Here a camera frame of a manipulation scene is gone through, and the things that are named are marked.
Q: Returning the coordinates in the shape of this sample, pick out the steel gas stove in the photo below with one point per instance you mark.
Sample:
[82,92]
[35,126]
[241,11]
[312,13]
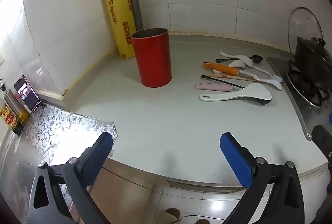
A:
[298,99]

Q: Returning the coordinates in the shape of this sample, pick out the small black spoon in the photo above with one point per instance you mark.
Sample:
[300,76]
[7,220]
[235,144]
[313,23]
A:
[256,58]

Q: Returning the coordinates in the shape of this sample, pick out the red cylindrical canister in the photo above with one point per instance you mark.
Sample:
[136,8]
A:
[154,60]

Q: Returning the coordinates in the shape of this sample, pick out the black cooking pot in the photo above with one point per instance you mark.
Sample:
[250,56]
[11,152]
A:
[311,52]

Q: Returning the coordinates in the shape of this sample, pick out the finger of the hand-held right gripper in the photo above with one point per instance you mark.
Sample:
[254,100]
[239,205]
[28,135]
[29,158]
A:
[323,139]

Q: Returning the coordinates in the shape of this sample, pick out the beige cabinet front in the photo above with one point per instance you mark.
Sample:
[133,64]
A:
[122,185]

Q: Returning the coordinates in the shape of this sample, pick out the large black ladle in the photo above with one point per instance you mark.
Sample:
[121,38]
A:
[220,80]

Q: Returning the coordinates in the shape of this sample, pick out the wooden chopsticks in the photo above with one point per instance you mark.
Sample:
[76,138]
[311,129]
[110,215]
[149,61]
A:
[233,77]

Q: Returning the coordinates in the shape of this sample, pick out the glass pot lid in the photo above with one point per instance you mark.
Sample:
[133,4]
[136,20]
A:
[303,26]

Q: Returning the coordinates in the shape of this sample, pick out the oil bottle red label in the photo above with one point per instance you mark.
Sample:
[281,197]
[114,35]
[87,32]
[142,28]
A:
[10,120]

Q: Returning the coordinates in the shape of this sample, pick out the black smartphone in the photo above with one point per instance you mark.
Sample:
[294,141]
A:
[27,94]

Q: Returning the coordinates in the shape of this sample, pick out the white ceramic spoon blue print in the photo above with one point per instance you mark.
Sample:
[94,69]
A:
[242,58]

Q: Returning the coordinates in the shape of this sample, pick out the white plastic spoon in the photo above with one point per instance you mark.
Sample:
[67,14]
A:
[276,81]

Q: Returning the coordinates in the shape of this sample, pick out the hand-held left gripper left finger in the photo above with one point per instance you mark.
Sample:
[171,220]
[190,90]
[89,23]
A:
[104,142]

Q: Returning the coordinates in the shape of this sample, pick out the plain white ceramic spoon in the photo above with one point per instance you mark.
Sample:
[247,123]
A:
[236,64]

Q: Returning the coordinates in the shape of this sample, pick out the patterned silver foil mat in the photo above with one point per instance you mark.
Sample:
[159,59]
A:
[51,130]

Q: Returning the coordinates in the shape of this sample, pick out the yellow plastic wrap roll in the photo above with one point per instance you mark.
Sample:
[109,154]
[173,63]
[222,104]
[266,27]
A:
[116,6]

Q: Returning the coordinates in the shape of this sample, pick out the white dotted rice paddle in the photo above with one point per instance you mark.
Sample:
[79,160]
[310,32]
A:
[249,94]

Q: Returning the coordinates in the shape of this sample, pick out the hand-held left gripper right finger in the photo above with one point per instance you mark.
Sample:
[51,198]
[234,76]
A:
[232,154]

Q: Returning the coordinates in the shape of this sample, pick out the brown slipper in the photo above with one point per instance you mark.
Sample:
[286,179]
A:
[173,215]

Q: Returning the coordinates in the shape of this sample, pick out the metal dispenser bottle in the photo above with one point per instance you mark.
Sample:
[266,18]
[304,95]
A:
[15,99]

